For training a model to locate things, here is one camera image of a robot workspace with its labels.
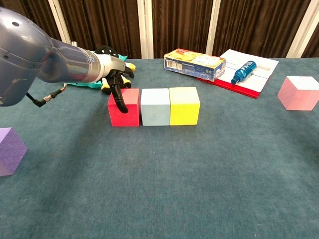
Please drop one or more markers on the light blue foam cube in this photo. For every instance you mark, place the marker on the light blue foam cube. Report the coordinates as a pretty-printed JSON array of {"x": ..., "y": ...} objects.
[{"x": 155, "y": 113}]

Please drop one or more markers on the blue bottle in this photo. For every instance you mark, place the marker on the blue bottle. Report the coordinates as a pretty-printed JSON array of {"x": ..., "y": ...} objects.
[{"x": 244, "y": 71}]

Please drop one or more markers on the yellow blue cookie box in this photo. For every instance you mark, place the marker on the yellow blue cookie box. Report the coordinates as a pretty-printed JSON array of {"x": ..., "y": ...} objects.
[{"x": 197, "y": 67}]

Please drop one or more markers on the teal snack bag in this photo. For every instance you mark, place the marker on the teal snack bag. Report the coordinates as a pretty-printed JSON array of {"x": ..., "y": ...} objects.
[{"x": 87, "y": 85}]

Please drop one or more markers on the purple foam cube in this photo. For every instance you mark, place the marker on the purple foam cube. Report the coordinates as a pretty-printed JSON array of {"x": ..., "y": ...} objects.
[{"x": 11, "y": 152}]

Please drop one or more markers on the teal felt table mat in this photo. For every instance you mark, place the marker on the teal felt table mat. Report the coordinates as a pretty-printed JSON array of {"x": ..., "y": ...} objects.
[{"x": 159, "y": 186}]

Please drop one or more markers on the black white plush doll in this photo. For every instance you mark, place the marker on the black white plush doll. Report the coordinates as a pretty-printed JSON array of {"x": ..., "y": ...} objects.
[{"x": 106, "y": 49}]

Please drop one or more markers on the red foam cube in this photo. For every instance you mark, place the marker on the red foam cube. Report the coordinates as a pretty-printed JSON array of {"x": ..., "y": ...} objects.
[{"x": 132, "y": 114}]

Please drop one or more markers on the dark brown curtain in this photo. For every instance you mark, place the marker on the dark brown curtain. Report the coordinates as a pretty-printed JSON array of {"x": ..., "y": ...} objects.
[{"x": 112, "y": 25}]

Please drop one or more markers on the yellow foam cube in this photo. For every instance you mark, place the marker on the yellow foam cube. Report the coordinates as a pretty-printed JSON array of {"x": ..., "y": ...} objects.
[{"x": 184, "y": 113}]

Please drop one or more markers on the white red book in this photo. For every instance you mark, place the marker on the white red book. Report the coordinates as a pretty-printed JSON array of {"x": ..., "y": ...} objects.
[{"x": 249, "y": 83}]

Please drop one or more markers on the white frame post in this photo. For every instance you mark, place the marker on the white frame post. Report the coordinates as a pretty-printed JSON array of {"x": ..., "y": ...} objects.
[
  {"x": 305, "y": 25},
  {"x": 145, "y": 30},
  {"x": 213, "y": 25},
  {"x": 59, "y": 22}
]

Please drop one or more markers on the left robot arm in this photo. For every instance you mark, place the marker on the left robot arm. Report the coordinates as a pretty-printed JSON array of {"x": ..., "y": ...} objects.
[{"x": 37, "y": 57}]

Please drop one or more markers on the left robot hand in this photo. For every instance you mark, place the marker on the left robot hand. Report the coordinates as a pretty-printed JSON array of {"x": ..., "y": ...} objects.
[{"x": 113, "y": 66}]

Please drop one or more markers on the pink foam cube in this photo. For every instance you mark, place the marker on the pink foam cube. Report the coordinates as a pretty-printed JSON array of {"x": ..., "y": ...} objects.
[{"x": 296, "y": 99}]

